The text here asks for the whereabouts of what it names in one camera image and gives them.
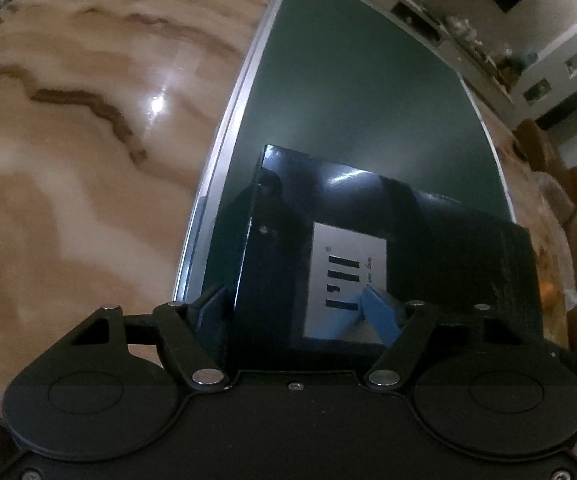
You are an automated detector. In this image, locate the white television cabinet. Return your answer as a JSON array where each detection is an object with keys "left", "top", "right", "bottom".
[{"left": 288, "top": 0, "right": 519, "bottom": 106}]

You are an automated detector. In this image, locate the dark green desk mat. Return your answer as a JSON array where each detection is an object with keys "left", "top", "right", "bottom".
[{"left": 173, "top": 0, "right": 519, "bottom": 306}]

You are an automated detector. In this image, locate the marble desktop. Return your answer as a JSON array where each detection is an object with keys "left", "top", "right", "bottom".
[{"left": 0, "top": 0, "right": 577, "bottom": 413}]

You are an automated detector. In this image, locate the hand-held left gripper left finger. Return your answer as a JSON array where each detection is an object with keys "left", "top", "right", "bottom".
[{"left": 68, "top": 284, "right": 229, "bottom": 393}]

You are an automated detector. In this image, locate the black box lid white label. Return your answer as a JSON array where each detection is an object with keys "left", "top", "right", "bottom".
[{"left": 223, "top": 144, "right": 544, "bottom": 376}]

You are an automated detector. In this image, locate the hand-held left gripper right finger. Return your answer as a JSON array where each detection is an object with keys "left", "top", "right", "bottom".
[{"left": 361, "top": 285, "right": 539, "bottom": 388}]

